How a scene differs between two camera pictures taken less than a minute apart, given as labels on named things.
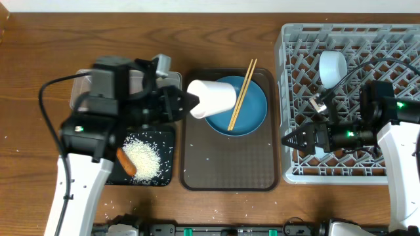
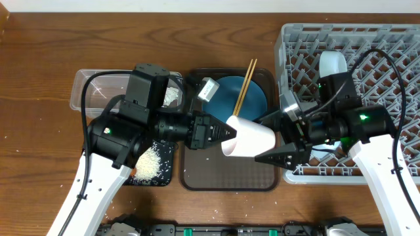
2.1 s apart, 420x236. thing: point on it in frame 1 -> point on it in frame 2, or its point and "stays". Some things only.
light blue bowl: [333, 66] stays
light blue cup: [319, 153] stays
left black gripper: [168, 101] -> [198, 130]
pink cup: [214, 97] -> [252, 139]
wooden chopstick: [241, 97] stays
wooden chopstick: [240, 96] stays
